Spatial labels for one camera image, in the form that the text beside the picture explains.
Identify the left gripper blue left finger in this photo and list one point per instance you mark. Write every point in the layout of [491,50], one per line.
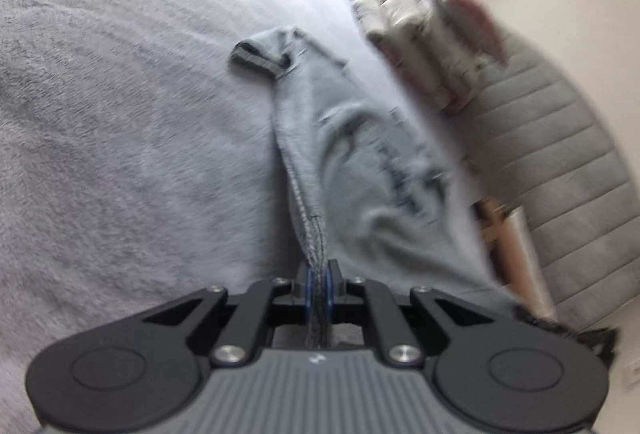
[303,291]

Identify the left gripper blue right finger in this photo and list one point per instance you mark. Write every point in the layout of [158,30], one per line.
[334,289]

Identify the grey knitted cat sweater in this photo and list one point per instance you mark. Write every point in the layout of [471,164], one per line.
[363,189]

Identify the light grey bed sheet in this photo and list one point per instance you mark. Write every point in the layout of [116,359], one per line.
[138,164]

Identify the grey quilted headboard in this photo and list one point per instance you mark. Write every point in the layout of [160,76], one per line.
[539,146]

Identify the folded white floral quilt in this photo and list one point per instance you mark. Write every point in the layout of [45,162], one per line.
[427,50]

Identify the pink grey pillow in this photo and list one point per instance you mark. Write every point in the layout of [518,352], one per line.
[479,27]

